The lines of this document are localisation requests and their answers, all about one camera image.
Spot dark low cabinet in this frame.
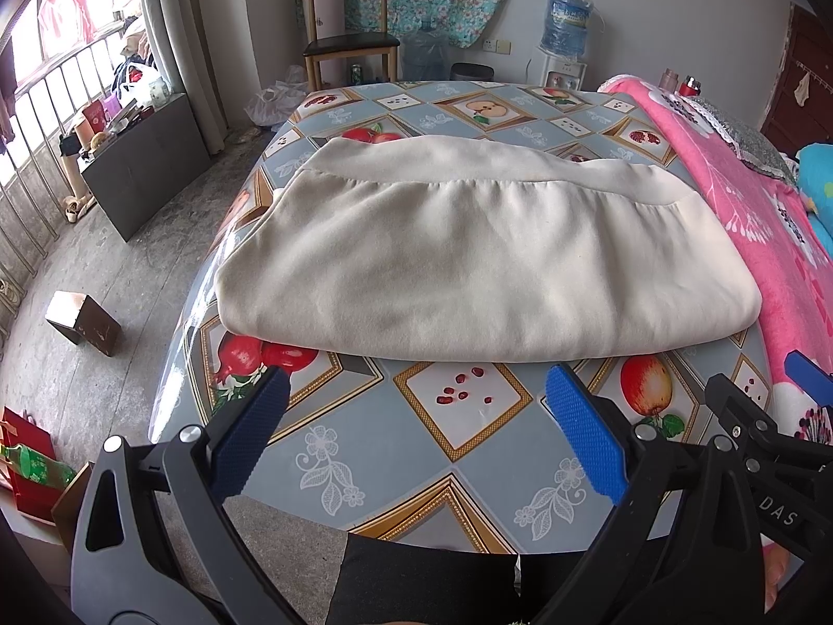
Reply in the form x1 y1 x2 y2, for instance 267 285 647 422
81 91 212 242

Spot person's black clothing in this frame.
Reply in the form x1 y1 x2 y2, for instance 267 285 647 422
325 529 587 625

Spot brown wooden box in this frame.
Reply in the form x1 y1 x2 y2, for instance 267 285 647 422
51 462 95 554

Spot grey lace cloth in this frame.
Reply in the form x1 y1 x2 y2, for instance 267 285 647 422
664 87 798 186

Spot wooden chair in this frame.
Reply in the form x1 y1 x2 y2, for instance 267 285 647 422
299 0 399 89

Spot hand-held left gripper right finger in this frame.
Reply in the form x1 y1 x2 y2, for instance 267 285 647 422
545 363 765 625

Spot fruit print tablecloth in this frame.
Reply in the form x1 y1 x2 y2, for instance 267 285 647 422
148 80 775 557

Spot metal window railing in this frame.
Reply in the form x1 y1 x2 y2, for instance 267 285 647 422
0 19 131 288

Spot brown cardboard box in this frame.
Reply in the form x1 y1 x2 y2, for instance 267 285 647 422
44 290 122 358

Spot blue plush pillow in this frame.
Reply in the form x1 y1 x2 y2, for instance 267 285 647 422
797 143 833 242

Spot clear plastic bag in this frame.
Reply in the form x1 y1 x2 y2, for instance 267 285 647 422
246 65 307 128

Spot cream coat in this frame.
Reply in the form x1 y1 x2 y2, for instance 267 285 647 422
214 133 764 366

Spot grey curtain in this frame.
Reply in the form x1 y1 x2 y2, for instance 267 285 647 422
140 0 229 157

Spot red gift bag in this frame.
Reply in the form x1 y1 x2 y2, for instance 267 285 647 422
0 407 59 522

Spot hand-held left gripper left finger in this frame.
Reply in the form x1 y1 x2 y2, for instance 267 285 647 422
70 366 292 625

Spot blue water bottle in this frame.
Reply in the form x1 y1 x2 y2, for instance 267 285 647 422
540 0 595 58

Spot dark red wall board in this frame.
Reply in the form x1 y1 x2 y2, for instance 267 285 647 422
768 3 833 157

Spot empty clear water jug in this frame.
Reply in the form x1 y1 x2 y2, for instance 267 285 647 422
398 19 451 82

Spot white cardboard box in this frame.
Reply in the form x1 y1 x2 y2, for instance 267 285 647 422
306 0 346 43

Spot white plastic bag red print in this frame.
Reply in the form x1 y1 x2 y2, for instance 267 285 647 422
117 61 171 105

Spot pink floral blanket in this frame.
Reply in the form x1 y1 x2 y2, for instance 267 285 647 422
597 73 833 450

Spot white water dispenser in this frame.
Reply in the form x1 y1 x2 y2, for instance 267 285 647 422
534 45 587 91

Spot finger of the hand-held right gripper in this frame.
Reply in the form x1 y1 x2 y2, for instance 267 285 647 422
784 350 833 405
706 373 833 470

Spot green glass bottle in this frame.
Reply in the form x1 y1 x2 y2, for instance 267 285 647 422
0 444 78 486

